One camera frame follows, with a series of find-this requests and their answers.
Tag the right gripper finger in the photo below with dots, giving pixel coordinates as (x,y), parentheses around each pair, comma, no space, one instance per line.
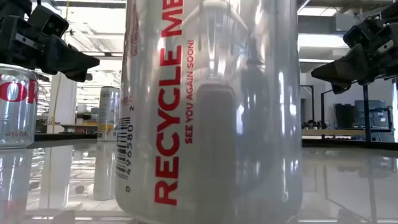
(348,68)
(340,87)

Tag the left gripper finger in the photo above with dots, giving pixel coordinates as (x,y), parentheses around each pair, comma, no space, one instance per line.
(79,76)
(66,60)

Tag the tall white beverage can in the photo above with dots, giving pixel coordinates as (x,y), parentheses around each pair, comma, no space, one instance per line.
(109,115)

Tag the silver Diet Coke can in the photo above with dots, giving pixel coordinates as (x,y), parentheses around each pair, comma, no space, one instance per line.
(211,124)
(17,109)

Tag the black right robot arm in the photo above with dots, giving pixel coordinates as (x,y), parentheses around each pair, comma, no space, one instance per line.
(391,9)

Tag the white building pillar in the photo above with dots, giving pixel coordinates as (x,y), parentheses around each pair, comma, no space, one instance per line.
(65,102)

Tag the long ceiling light bar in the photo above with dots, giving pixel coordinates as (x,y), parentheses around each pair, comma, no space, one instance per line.
(315,60)

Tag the background monitor on desk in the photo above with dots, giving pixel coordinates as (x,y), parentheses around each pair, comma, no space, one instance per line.
(370,113)

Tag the bright ceiling light panel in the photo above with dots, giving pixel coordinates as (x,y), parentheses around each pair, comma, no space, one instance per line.
(320,40)

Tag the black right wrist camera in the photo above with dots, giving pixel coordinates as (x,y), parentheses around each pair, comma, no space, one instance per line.
(357,35)

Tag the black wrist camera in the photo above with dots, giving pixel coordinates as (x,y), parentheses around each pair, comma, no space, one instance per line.
(49,20)
(357,35)

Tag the black shelf end frame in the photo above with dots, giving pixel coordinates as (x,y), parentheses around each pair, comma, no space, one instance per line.
(367,115)

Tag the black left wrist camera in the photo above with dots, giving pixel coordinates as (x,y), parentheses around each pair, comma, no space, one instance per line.
(49,20)

